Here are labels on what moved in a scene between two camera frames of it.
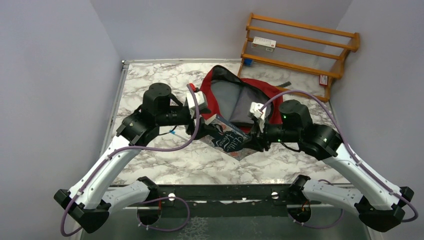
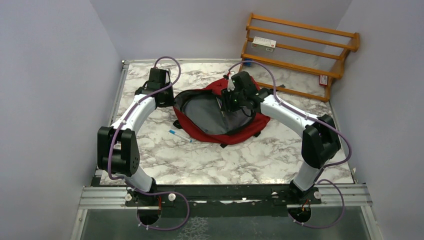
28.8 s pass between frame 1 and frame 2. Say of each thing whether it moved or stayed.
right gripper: moved
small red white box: stayed
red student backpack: moved
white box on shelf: stayed
